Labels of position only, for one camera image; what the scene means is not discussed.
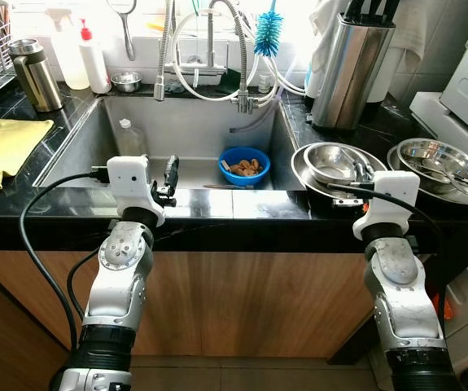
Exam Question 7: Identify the steel sink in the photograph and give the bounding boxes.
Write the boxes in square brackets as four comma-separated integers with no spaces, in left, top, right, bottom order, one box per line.
[34,92,308,192]

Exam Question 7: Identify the clear plastic bottle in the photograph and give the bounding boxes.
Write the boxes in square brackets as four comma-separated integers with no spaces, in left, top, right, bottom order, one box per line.
[117,118,147,160]

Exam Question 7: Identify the round steel plate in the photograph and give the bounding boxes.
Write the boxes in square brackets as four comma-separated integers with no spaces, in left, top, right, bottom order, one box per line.
[290,142,387,201]
[387,138,468,206]

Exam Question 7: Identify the large steel basin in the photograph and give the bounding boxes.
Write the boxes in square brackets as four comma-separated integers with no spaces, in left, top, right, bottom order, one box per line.
[396,138,468,195]

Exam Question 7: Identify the brown food scraps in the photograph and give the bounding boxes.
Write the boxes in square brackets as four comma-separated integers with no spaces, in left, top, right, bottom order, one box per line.
[230,158,265,177]

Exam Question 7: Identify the clear thin tube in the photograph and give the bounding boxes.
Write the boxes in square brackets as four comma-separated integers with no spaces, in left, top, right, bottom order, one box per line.
[230,112,259,136]

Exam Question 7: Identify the small steel bowl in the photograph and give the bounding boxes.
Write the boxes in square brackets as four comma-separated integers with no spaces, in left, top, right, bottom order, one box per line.
[111,72,143,93]

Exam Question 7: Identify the steel knife block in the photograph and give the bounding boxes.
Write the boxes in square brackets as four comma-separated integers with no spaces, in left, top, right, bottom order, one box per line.
[311,15,396,133]

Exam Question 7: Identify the long steel spoon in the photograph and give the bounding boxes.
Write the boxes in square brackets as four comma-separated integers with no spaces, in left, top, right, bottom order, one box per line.
[421,163,468,195]

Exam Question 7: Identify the steel flexible spray faucet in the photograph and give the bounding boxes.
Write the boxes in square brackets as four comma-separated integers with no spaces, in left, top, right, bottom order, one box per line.
[153,0,176,102]

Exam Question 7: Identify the white water purifier blue label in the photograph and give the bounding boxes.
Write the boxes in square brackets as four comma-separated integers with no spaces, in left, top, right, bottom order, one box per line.
[303,33,332,111]

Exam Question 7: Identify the wooden sink cabinet front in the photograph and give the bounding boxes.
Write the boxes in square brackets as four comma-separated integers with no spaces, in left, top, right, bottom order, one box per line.
[0,248,397,359]

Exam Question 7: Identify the white squeeze bottle red cap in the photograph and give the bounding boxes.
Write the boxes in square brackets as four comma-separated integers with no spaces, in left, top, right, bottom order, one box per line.
[78,20,112,94]

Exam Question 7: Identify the steel sink mixer tap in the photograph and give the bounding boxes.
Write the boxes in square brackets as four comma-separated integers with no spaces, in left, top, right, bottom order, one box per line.
[175,0,228,86]

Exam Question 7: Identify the steel strainer ladle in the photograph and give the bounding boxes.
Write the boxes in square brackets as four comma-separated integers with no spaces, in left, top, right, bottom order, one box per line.
[107,0,138,62]

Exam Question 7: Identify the orange object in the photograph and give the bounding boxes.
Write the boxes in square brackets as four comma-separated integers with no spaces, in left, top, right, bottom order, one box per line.
[431,292,454,320]

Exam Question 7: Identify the steel insulated jug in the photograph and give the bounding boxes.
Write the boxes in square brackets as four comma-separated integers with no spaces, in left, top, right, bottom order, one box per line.
[7,38,65,113]

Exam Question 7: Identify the blue bottle brush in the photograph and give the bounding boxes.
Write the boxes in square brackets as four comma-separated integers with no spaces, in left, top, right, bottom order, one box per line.
[254,0,284,58]

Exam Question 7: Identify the yellow cloth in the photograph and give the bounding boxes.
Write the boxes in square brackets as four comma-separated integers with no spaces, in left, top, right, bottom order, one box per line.
[0,118,55,194]

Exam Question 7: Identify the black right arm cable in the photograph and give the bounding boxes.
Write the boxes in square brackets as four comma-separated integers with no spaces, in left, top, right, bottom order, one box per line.
[326,181,450,343]

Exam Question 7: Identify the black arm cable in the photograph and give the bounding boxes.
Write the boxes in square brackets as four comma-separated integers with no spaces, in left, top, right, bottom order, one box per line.
[326,181,450,343]
[20,167,112,359]

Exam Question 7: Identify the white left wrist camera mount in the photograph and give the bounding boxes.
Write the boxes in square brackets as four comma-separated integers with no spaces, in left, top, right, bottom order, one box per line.
[106,155,167,227]

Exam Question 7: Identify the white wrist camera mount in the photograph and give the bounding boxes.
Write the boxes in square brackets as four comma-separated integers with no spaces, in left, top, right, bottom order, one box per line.
[353,170,421,241]
[106,155,167,227]

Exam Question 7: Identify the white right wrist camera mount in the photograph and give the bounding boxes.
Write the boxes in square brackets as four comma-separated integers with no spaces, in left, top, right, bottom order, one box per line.
[353,170,421,241]

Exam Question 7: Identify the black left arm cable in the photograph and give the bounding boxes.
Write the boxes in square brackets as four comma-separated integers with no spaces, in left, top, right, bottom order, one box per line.
[20,167,112,359]

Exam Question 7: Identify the steel gooseneck hose with valve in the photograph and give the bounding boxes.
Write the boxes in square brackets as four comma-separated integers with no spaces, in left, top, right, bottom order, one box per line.
[209,0,260,115]

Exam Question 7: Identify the white plastic hose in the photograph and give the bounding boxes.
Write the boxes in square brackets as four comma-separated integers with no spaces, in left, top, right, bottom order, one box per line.
[171,8,251,103]

